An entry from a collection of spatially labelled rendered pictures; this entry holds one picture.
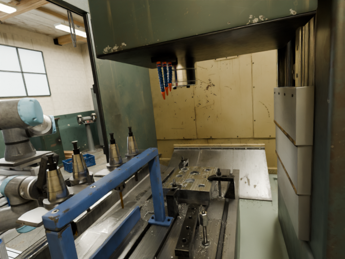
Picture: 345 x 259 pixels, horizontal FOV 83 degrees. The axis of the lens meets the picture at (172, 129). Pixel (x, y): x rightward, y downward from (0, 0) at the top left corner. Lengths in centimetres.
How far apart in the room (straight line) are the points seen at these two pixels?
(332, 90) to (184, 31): 41
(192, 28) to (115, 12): 26
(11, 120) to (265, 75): 176
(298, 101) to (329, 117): 12
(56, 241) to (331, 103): 67
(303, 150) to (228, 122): 128
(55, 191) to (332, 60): 70
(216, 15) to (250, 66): 134
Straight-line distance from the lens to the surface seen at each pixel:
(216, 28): 62
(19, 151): 140
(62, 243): 48
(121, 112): 162
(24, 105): 96
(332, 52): 61
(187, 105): 200
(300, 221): 84
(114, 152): 66
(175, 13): 66
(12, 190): 85
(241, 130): 196
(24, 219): 52
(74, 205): 48
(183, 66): 89
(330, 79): 61
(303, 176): 76
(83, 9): 154
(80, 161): 61
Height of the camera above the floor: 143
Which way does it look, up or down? 10 degrees down
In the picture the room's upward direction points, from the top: 6 degrees counter-clockwise
